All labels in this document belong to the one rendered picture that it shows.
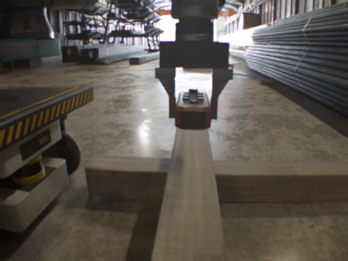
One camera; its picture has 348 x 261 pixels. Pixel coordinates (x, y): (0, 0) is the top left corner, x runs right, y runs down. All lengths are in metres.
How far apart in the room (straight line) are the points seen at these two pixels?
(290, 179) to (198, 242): 0.50
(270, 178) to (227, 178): 0.13
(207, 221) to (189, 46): 0.31
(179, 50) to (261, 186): 0.49
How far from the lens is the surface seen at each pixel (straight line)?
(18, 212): 0.67
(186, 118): 0.48
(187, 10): 0.47
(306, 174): 0.84
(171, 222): 0.41
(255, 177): 0.78
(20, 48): 0.80
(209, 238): 0.39
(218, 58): 0.49
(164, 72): 0.50
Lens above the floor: 0.46
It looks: 19 degrees down
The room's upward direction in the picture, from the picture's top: straight up
